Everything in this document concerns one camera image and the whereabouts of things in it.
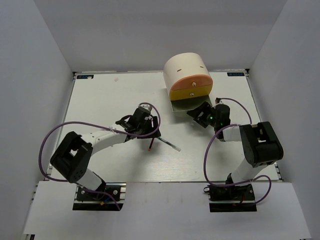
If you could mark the green pen refill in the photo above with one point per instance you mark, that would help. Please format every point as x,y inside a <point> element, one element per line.
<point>169,144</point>

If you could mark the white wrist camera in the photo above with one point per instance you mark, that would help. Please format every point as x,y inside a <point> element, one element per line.
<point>146,106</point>
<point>218,101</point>

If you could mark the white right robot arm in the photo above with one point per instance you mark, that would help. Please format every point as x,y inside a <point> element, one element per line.
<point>260,144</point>

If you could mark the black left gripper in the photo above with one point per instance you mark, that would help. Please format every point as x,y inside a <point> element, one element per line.
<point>155,123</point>

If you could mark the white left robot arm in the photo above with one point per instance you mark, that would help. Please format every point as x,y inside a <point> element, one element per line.
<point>72,156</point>

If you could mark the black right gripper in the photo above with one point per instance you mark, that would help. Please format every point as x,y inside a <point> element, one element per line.
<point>207,108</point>

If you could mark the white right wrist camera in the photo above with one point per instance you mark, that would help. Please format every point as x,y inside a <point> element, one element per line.
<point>218,101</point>

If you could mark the cream round drawer organizer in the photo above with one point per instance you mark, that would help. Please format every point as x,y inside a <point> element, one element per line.
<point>187,80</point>

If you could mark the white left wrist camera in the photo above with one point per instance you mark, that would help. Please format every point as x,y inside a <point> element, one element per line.
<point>146,106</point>

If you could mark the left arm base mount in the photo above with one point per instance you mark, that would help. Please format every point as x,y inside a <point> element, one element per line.
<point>110,202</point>

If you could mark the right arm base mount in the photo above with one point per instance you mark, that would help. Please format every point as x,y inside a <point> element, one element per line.
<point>234,199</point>

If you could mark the red pen refill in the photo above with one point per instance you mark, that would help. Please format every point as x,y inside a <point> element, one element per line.
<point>151,144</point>

